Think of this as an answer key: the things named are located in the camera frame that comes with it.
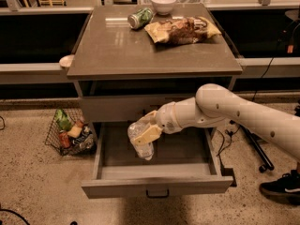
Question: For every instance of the closed grey upper drawer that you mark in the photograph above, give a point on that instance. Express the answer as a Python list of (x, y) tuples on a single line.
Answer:
[(124, 108)]

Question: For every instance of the green snack bag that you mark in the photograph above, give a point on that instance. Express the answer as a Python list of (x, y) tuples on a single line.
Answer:
[(62, 120)]

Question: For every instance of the round tan disc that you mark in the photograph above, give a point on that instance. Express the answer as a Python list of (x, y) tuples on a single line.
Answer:
[(66, 61)]

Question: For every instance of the black wheeled stand base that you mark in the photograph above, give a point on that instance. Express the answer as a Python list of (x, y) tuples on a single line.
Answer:
[(256, 144)]

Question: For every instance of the brown yellow chip bag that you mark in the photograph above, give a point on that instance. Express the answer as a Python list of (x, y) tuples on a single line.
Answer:
[(188, 30)]

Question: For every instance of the black sneaker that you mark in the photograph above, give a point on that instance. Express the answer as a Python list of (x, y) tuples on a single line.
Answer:
[(285, 190)]

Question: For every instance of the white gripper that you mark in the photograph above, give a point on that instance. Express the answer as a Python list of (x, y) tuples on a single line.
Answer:
[(167, 117)]

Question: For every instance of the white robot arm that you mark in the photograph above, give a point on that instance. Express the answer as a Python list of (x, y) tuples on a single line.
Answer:
[(211, 105)]

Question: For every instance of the black wire basket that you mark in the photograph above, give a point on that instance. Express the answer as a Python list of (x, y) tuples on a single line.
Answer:
[(83, 145)]

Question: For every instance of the yellow sponge block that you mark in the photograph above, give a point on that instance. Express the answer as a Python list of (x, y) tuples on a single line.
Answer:
[(74, 132)]

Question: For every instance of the white bowl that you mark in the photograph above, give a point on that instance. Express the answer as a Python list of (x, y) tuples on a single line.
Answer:
[(163, 7)]

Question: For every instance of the clear blue plastic bottle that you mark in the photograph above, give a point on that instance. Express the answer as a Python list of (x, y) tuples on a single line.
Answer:
[(144, 150)]

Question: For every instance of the open grey middle drawer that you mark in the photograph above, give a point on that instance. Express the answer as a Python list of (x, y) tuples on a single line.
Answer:
[(183, 164)]

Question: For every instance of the green soda can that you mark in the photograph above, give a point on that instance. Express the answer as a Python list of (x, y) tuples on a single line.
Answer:
[(140, 18)]

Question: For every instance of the grey drawer cabinet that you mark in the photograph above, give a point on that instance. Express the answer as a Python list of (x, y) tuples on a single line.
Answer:
[(114, 60)]

